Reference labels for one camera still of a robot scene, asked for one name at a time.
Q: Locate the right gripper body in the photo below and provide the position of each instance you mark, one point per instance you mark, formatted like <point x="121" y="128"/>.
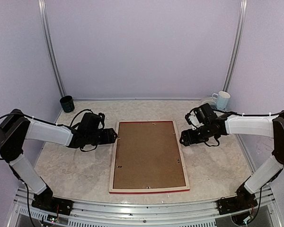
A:
<point x="204" y="135"/>

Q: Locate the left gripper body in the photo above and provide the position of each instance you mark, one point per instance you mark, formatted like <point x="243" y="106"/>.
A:
<point x="93" y="139"/>

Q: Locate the brown cardboard backing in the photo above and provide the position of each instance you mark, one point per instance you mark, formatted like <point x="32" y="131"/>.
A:
<point x="148" y="153"/>

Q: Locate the red wooden picture frame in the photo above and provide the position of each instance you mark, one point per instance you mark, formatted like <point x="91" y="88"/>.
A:
<point x="149" y="186"/>

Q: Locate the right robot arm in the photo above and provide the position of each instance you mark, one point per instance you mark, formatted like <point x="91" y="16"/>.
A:
<point x="256" y="131"/>

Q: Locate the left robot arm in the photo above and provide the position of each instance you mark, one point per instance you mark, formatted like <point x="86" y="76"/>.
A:
<point x="16" y="128"/>

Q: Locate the white patterned plate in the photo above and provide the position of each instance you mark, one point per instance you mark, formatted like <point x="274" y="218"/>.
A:
<point x="211" y="102"/>

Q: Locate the light blue mug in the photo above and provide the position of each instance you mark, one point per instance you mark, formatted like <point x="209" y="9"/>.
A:
<point x="221" y="99"/>

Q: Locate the black cup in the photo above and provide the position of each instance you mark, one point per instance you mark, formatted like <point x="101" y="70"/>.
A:
<point x="67" y="104"/>

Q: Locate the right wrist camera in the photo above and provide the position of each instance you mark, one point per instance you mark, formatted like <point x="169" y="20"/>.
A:
<point x="191" y="120"/>

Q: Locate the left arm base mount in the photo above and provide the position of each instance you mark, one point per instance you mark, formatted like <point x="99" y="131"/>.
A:
<point x="55" y="205"/>

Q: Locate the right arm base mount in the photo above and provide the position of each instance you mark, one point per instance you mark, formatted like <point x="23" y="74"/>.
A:
<point x="233" y="204"/>

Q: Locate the front aluminium rail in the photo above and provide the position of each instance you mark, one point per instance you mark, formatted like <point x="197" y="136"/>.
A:
<point x="103" y="214"/>

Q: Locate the right aluminium post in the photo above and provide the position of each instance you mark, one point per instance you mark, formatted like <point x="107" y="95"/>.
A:
<point x="236" y="45"/>

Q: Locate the aluminium post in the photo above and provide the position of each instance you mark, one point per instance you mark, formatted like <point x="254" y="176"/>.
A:
<point x="49" y="45"/>
<point x="236" y="45"/>

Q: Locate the left aluminium post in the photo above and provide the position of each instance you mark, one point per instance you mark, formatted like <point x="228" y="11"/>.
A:
<point x="49" y="45"/>

